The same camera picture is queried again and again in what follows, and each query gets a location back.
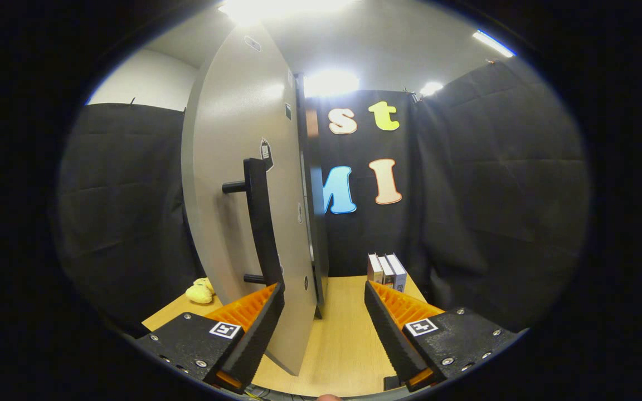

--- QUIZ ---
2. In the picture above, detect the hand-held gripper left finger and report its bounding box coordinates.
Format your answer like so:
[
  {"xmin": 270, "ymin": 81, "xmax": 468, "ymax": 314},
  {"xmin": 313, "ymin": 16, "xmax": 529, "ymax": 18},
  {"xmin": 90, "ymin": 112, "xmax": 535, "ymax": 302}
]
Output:
[{"xmin": 134, "ymin": 281, "xmax": 286, "ymax": 394}]

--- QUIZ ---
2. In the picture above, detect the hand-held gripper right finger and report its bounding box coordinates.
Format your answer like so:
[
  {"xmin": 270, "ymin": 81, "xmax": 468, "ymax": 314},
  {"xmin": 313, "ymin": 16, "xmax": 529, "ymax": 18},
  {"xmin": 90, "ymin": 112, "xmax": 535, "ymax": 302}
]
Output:
[{"xmin": 364, "ymin": 280, "xmax": 525, "ymax": 392}]

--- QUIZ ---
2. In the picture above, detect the black door handle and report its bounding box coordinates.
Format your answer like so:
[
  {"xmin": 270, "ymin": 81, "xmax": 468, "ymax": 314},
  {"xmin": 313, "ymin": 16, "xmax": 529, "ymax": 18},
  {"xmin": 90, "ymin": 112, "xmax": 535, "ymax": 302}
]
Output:
[{"xmin": 222, "ymin": 158, "xmax": 286, "ymax": 291}]

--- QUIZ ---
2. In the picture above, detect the grey cabinet door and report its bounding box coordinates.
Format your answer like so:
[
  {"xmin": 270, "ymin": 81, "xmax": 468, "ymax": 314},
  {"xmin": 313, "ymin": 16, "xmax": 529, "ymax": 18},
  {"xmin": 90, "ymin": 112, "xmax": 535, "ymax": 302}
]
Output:
[{"xmin": 181, "ymin": 22, "xmax": 319, "ymax": 377}]

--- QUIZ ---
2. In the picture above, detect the yellow plush toy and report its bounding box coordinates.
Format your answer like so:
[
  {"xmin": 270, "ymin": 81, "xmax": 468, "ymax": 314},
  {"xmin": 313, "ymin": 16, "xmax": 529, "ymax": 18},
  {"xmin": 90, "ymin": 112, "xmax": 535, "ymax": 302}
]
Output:
[{"xmin": 185, "ymin": 277, "xmax": 216, "ymax": 305}]

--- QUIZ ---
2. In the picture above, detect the black backdrop cloth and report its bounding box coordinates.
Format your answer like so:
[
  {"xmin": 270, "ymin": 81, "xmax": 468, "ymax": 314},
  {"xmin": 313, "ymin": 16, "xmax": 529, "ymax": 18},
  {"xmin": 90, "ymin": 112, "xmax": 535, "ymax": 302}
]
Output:
[{"xmin": 56, "ymin": 58, "xmax": 592, "ymax": 336}]

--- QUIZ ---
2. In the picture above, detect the ceiling strip light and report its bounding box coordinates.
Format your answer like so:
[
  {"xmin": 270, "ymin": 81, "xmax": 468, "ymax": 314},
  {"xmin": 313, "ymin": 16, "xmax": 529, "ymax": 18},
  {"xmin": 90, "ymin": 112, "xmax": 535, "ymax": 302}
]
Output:
[{"xmin": 473, "ymin": 30, "xmax": 517, "ymax": 58}]

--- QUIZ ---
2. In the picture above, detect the large ceiling light panel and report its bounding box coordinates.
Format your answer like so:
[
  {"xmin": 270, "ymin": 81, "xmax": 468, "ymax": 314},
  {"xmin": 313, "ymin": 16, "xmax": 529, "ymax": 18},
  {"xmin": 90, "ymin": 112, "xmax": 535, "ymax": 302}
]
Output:
[{"xmin": 218, "ymin": 0, "xmax": 356, "ymax": 24}]

